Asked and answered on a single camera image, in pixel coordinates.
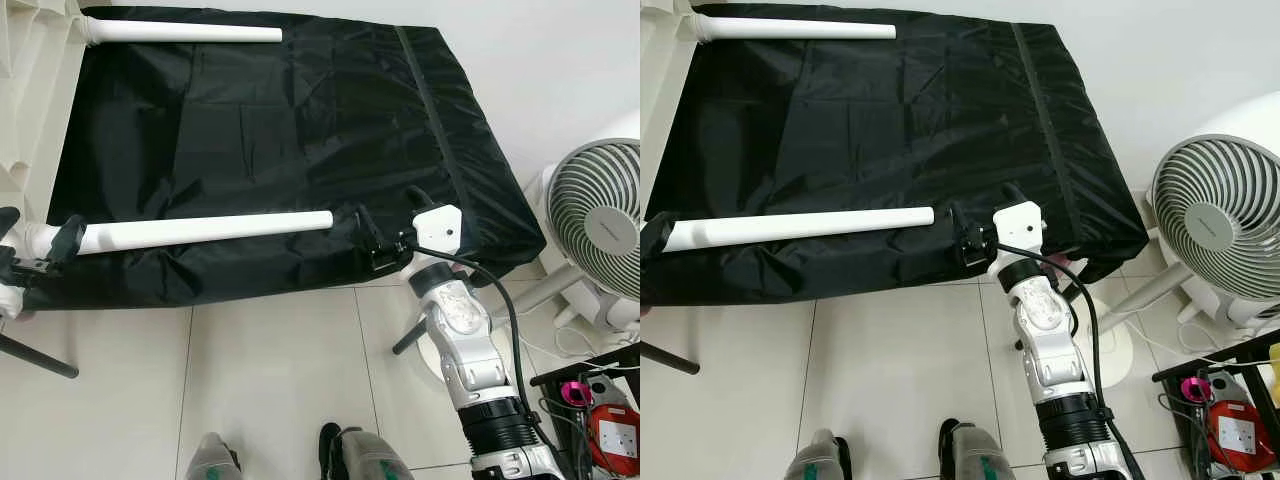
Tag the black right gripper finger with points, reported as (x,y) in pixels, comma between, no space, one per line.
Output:
(1013,193)
(960,228)
(418,197)
(370,232)

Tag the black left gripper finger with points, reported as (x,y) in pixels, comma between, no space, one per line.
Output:
(8,222)
(655,232)
(66,240)

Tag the white plastic table top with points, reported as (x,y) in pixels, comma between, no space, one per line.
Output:
(665,80)
(30,90)

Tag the white plastic table leg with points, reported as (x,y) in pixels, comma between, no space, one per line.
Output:
(800,226)
(190,33)
(800,29)
(200,230)

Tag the pink under cloth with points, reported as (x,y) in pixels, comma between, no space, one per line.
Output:
(1065,260)

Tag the black metal table leg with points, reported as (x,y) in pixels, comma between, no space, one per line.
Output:
(410,337)
(668,358)
(40,357)

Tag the black table cloth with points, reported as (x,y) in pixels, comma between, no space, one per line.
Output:
(300,150)
(900,150)

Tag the white round appliance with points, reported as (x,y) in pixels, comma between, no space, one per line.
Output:
(1250,115)
(625,125)

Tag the magenta vacuum cleaner part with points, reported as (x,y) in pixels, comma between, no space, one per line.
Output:
(575,392)
(1195,389)

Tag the red box white label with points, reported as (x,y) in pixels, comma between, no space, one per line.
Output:
(1238,432)
(615,435)

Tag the grey right robot foot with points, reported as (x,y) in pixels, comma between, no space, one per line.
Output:
(365,458)
(975,455)

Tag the grey robot foot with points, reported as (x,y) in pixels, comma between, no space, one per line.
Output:
(818,457)
(975,455)
(365,458)
(212,460)

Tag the grey left robot foot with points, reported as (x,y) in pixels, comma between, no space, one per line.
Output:
(212,460)
(818,457)

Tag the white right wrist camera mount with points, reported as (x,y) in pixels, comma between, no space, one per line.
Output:
(1018,222)
(438,228)

